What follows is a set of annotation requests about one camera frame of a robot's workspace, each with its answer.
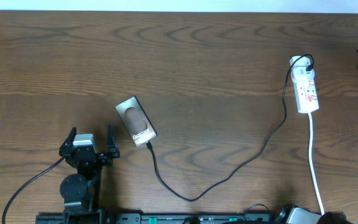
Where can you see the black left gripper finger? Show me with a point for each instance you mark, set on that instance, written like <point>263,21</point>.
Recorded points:
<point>67,147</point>
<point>111,143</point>

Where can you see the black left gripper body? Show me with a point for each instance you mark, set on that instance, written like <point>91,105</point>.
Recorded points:
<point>103,161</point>

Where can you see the gold Galaxy smartphone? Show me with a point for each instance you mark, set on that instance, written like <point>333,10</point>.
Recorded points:
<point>136,121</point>

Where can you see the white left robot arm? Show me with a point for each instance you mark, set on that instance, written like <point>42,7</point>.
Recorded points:
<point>80,191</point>

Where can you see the black charger plug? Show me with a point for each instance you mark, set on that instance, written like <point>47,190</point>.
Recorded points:
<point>309,67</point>

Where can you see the white power strip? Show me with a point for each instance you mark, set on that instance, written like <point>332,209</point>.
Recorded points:
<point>304,85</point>

